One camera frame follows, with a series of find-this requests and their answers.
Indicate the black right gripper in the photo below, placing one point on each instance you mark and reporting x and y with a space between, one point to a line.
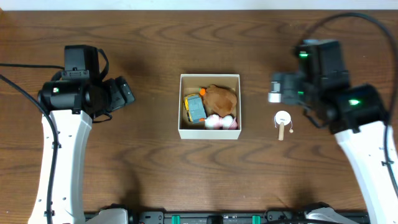
289 79

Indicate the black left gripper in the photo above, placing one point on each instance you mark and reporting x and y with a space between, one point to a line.
125 90

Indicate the brown plush capybara toy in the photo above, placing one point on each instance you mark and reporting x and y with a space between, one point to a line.
219 100

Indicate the yellow grey toy truck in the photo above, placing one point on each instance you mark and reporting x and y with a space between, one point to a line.
195 108

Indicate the pink white duck toy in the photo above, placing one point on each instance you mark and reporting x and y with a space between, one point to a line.
214 121

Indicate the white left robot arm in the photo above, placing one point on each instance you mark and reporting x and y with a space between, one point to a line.
73 105

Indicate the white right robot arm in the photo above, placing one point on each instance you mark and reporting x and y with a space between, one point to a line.
356 117

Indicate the white cardboard box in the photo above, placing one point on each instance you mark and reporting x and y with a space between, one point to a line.
190 84

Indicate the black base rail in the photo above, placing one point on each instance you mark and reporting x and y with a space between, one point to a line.
314 213

